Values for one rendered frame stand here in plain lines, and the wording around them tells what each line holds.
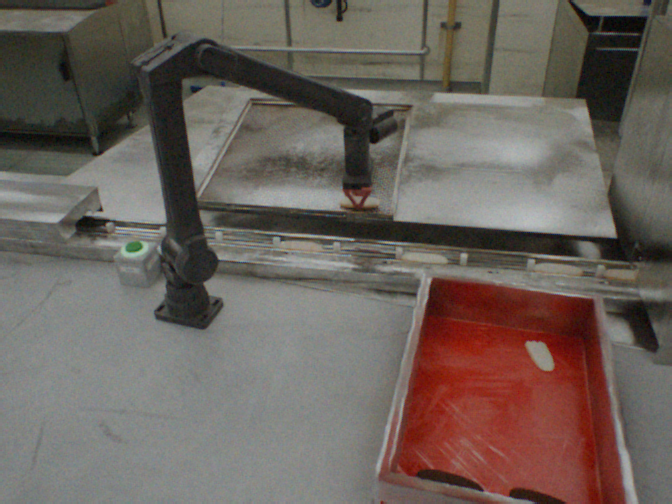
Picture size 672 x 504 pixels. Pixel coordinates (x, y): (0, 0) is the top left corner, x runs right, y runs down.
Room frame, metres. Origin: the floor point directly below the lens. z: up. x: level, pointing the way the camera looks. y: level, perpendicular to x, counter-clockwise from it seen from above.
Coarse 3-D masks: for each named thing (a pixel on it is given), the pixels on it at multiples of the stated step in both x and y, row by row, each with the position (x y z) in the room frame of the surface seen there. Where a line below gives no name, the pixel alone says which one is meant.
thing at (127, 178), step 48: (192, 96) 2.26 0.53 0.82; (144, 144) 1.80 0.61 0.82; (192, 144) 1.79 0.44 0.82; (144, 192) 1.46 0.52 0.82; (384, 240) 1.17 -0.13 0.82; (432, 240) 1.17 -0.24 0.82; (480, 240) 1.16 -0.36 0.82; (528, 240) 1.15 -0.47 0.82; (576, 240) 1.15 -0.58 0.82; (336, 288) 0.99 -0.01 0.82; (624, 336) 0.81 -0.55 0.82
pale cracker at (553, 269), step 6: (540, 264) 1.00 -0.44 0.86; (546, 264) 1.00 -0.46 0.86; (552, 264) 1.00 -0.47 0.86; (558, 264) 1.00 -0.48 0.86; (540, 270) 0.98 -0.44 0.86; (546, 270) 0.98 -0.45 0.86; (552, 270) 0.98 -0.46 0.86; (558, 270) 0.98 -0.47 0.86; (564, 270) 0.98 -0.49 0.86; (570, 270) 0.98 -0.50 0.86; (576, 270) 0.98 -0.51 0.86; (576, 276) 0.96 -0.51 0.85
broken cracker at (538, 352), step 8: (528, 344) 0.79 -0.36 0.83; (536, 344) 0.79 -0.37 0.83; (544, 344) 0.79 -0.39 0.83; (528, 352) 0.78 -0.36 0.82; (536, 352) 0.77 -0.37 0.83; (544, 352) 0.77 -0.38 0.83; (536, 360) 0.75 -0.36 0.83; (544, 360) 0.75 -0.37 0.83; (552, 360) 0.75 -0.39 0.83; (544, 368) 0.73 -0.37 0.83; (552, 368) 0.73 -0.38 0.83
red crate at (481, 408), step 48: (432, 336) 0.83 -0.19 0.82; (480, 336) 0.82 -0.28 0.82; (528, 336) 0.82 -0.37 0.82; (432, 384) 0.71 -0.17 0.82; (480, 384) 0.70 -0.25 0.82; (528, 384) 0.70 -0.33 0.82; (576, 384) 0.70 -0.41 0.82; (432, 432) 0.61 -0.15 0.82; (480, 432) 0.60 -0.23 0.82; (528, 432) 0.60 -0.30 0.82; (576, 432) 0.60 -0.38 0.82; (480, 480) 0.52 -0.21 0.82; (528, 480) 0.51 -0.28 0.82; (576, 480) 0.51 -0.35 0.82
